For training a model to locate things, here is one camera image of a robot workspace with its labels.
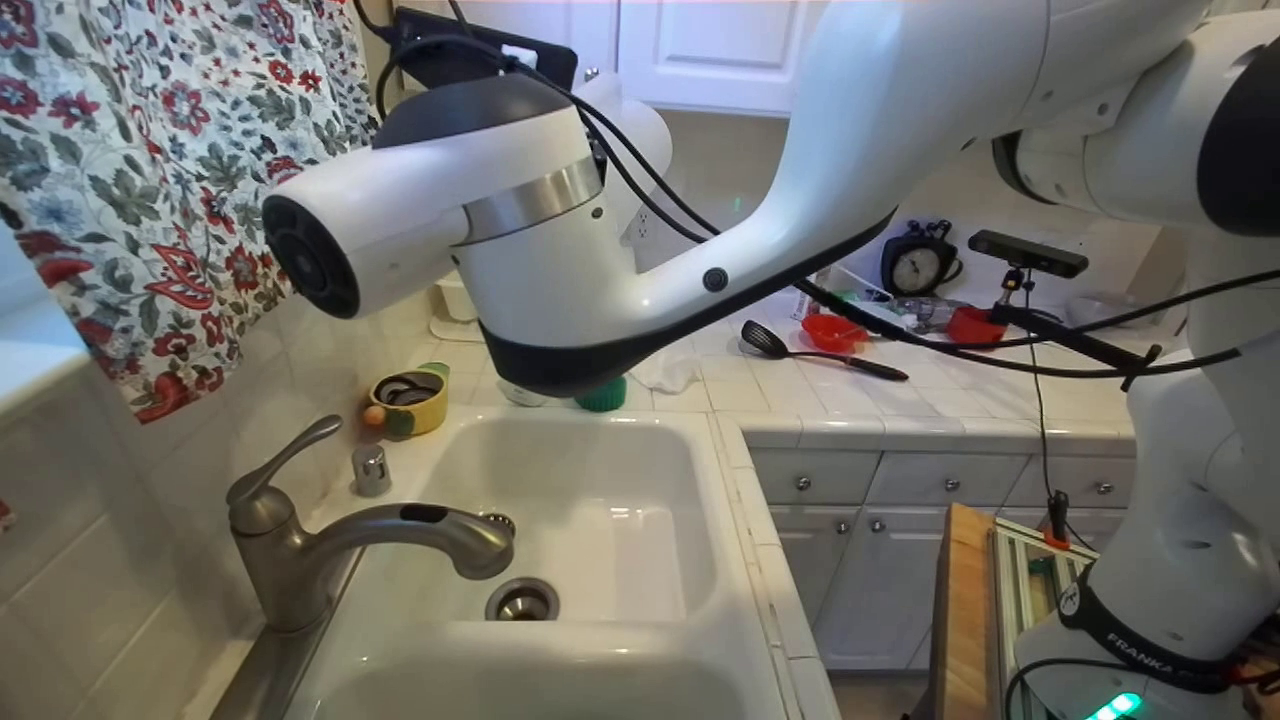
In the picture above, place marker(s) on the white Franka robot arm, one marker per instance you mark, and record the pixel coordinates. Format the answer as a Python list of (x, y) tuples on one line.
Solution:
[(852, 162)]

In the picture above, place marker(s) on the white double sink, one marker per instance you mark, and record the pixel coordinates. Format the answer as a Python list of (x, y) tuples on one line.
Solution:
[(613, 521)]

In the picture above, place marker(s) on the grey sink drain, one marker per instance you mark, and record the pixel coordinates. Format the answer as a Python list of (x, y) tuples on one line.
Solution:
[(521, 603)]

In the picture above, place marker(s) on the small metal sink knob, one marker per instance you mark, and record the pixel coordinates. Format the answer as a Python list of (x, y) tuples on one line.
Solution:
[(371, 470)]

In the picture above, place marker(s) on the red plastic bowl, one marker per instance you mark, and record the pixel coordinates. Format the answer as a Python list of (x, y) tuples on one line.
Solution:
[(835, 332), (978, 331)]

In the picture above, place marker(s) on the black round clock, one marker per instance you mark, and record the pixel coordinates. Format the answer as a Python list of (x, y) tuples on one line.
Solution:
[(921, 260)]

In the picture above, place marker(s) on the white upper cabinet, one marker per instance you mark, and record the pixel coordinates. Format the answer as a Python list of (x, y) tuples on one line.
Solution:
[(704, 52)]

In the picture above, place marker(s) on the white cabinet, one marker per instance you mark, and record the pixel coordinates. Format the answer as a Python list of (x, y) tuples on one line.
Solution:
[(904, 560), (704, 52)]

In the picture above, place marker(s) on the white lower cabinet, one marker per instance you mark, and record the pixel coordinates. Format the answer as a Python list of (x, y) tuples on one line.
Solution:
[(904, 560)]

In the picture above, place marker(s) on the brushed metal faucet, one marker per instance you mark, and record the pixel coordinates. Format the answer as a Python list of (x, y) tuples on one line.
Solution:
[(285, 560)]

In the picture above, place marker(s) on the wooden board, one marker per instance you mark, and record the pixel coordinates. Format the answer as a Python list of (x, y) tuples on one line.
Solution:
[(963, 614)]

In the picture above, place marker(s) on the wide floral curtain panel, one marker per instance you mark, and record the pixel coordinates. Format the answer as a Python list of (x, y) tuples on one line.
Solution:
[(144, 175)]

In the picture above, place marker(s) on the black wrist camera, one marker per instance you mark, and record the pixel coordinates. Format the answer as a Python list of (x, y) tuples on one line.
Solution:
[(467, 46)]

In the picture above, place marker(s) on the black stereo camera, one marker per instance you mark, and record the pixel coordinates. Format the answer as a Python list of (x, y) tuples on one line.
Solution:
[(1025, 254)]

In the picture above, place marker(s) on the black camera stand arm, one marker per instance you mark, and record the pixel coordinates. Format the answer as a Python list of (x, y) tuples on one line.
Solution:
[(1086, 347)]

